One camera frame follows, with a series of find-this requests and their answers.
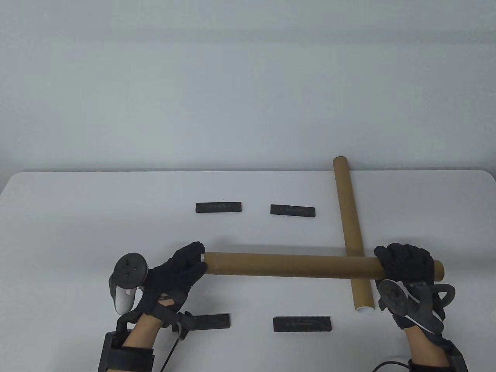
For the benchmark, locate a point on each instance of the person's left hand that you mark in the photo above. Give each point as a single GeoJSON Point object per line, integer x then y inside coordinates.
{"type": "Point", "coordinates": [170, 279]}

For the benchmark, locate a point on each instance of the person's right hand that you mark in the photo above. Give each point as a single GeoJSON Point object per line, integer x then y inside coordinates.
{"type": "Point", "coordinates": [410, 263]}

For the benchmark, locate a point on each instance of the black rectangular paperweight bar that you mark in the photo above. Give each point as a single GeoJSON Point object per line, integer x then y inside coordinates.
{"type": "Point", "coordinates": [302, 324]}
{"type": "Point", "coordinates": [292, 211]}
{"type": "Point", "coordinates": [213, 321]}
{"type": "Point", "coordinates": [218, 207]}

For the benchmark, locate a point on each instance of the brown cardboard mailing tube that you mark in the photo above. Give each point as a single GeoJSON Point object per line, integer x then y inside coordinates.
{"type": "Point", "coordinates": [290, 265]}
{"type": "Point", "coordinates": [347, 213]}

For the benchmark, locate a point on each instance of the person's right forearm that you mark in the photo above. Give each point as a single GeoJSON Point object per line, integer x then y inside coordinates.
{"type": "Point", "coordinates": [426, 345]}

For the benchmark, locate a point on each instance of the person's left forearm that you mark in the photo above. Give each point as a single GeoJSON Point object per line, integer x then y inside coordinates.
{"type": "Point", "coordinates": [141, 331]}

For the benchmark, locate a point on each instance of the grey right hand controller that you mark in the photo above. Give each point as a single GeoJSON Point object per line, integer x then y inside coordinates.
{"type": "Point", "coordinates": [393, 296]}

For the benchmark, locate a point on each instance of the grey hand controller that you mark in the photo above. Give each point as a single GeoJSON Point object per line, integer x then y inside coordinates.
{"type": "Point", "coordinates": [393, 296]}
{"type": "Point", "coordinates": [130, 269]}

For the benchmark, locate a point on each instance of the grey left hand controller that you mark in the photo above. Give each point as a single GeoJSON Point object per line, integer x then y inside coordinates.
{"type": "Point", "coordinates": [130, 269]}

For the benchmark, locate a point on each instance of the black left palm camera module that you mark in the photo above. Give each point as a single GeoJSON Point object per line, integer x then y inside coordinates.
{"type": "Point", "coordinates": [186, 321]}

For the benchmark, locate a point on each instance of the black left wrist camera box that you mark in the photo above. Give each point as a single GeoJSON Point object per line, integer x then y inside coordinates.
{"type": "Point", "coordinates": [108, 352]}

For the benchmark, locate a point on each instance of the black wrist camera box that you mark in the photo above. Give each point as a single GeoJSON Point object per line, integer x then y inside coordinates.
{"type": "Point", "coordinates": [457, 358]}
{"type": "Point", "coordinates": [108, 352]}

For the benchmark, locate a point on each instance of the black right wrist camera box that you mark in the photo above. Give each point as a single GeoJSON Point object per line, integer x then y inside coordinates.
{"type": "Point", "coordinates": [457, 358]}

